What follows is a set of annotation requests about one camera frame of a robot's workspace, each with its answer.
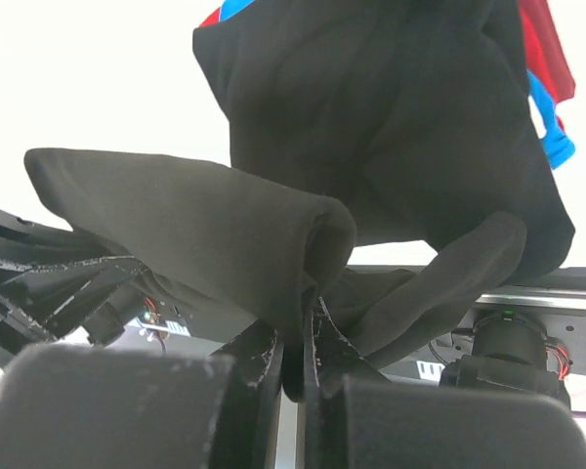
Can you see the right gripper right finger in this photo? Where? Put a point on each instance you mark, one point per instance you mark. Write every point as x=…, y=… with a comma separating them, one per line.
x=354, y=417

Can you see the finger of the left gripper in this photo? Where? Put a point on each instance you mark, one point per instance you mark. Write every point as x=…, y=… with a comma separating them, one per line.
x=47, y=302
x=26, y=244

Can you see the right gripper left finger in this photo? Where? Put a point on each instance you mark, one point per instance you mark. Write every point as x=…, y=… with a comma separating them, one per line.
x=76, y=407

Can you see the black t shirt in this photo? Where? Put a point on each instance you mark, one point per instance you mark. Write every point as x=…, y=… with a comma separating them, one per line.
x=438, y=203
x=222, y=240

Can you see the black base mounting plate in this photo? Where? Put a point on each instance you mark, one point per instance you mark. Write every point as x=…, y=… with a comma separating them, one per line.
x=566, y=328

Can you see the right white cable duct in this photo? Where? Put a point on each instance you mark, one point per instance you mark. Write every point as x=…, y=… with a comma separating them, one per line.
x=430, y=371

